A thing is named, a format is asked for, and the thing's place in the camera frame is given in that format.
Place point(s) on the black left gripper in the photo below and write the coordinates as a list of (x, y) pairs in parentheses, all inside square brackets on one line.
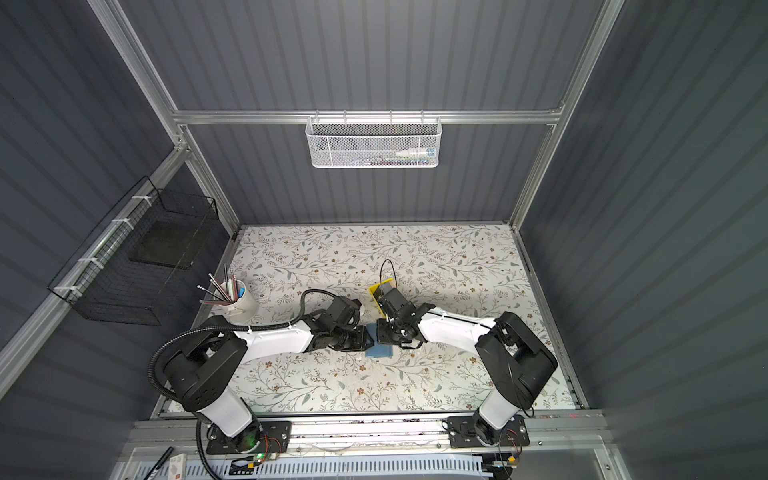
[(354, 338)]

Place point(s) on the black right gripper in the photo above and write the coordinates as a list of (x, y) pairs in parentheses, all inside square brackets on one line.
[(391, 330)]

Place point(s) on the blue leather card holder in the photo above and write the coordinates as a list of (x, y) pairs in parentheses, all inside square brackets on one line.
[(379, 351)]

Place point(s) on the yellow plastic card tray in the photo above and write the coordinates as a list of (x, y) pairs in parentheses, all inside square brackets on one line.
[(380, 292)]

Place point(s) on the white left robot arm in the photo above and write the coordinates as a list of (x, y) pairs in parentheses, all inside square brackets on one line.
[(195, 368)]

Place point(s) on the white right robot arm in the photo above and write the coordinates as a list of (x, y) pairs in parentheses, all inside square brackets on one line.
[(516, 360)]

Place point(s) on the white pen cup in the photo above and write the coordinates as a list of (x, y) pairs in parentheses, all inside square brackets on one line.
[(244, 307)]

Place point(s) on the pens in cup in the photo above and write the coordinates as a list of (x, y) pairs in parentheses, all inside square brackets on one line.
[(224, 293)]

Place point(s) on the white tube in basket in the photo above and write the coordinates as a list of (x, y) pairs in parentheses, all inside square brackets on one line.
[(419, 155)]

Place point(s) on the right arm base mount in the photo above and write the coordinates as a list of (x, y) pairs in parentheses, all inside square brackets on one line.
[(474, 432)]

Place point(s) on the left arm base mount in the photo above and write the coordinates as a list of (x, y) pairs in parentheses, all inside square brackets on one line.
[(260, 437)]

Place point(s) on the white wire mesh basket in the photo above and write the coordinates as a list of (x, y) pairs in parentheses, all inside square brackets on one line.
[(348, 142)]

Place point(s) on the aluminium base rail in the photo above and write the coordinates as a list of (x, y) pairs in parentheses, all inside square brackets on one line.
[(409, 432)]

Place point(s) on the black wire mesh basket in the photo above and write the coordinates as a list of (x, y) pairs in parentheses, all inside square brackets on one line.
[(141, 269)]

